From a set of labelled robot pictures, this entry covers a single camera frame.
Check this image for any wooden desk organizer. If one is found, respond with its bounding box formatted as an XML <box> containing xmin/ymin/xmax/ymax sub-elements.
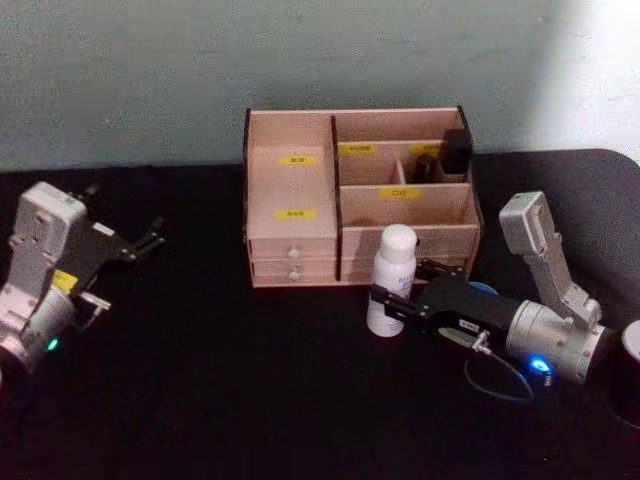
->
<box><xmin>242</xmin><ymin>105</ymin><xmax>484</xmax><ymax>290</ymax></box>

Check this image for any white spray bottle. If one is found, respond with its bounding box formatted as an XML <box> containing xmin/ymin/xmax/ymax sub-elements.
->
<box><xmin>366</xmin><ymin>223</ymin><xmax>419</xmax><ymax>339</ymax></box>

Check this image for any thin dark gripper cable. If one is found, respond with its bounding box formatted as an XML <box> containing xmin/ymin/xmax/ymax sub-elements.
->
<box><xmin>463</xmin><ymin>343</ymin><xmax>536</xmax><ymax>404</ymax></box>

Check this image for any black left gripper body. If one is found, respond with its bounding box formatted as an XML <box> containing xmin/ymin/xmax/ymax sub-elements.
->
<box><xmin>52</xmin><ymin>199</ymin><xmax>139</xmax><ymax>301</ymax></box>

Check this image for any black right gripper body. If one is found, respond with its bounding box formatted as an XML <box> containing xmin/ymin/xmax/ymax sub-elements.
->
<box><xmin>417</xmin><ymin>276</ymin><xmax>522</xmax><ymax>343</ymax></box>

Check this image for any wide wooden drawer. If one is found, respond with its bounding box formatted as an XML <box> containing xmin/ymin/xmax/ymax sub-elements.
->
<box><xmin>340</xmin><ymin>225</ymin><xmax>481</xmax><ymax>260</ymax></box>

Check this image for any black table cloth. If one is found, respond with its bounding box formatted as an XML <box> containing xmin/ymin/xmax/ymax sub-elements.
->
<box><xmin>0</xmin><ymin>147</ymin><xmax>640</xmax><ymax>480</ymax></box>

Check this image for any narrow wooden drawer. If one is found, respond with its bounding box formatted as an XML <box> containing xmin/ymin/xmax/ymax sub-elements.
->
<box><xmin>251</xmin><ymin>259</ymin><xmax>338</xmax><ymax>288</ymax></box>
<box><xmin>247</xmin><ymin>238</ymin><xmax>338</xmax><ymax>262</ymax></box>

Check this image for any small dark bottle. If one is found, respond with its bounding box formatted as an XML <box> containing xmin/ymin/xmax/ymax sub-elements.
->
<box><xmin>411</xmin><ymin>153</ymin><xmax>437</xmax><ymax>184</ymax></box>

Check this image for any black rectangular box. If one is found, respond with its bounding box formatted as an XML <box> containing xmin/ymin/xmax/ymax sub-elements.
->
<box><xmin>442</xmin><ymin>128</ymin><xmax>474</xmax><ymax>176</ymax></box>

